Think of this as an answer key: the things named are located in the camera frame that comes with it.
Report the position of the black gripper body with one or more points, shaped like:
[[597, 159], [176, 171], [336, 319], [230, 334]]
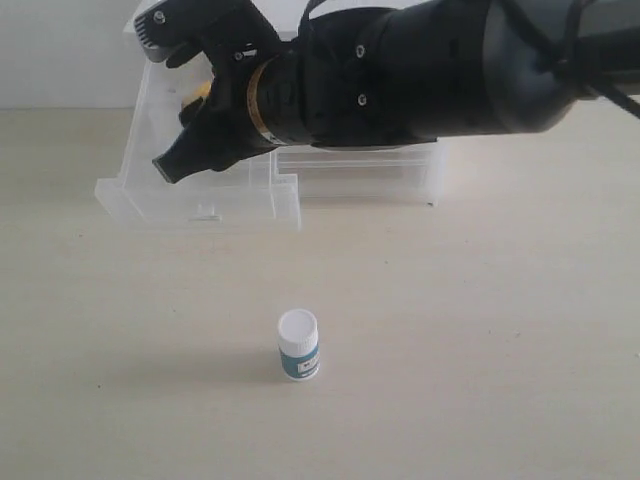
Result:
[[236, 38]]

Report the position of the white plastic drawer cabinet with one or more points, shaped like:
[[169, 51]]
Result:
[[270, 184]]

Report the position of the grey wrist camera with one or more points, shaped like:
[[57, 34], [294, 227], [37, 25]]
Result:
[[162, 27]]

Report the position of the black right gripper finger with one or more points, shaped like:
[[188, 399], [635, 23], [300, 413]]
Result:
[[182, 55]]

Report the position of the small white blue bottle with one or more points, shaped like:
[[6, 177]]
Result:
[[298, 344]]

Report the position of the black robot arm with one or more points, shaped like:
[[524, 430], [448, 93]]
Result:
[[380, 77]]

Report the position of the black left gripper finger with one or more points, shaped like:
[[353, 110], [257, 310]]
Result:
[[204, 144]]

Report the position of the yellow wooden wedge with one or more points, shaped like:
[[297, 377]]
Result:
[[199, 94]]

